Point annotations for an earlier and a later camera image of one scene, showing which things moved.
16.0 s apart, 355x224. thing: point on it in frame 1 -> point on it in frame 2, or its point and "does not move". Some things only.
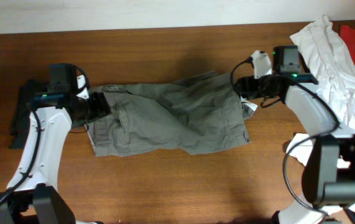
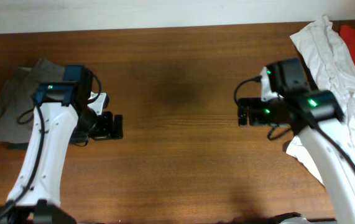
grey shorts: [189, 116] -> [13, 119]
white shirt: [351, 96] does not move
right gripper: [247, 87] -> [256, 105]
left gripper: [102, 107] -> [107, 130]
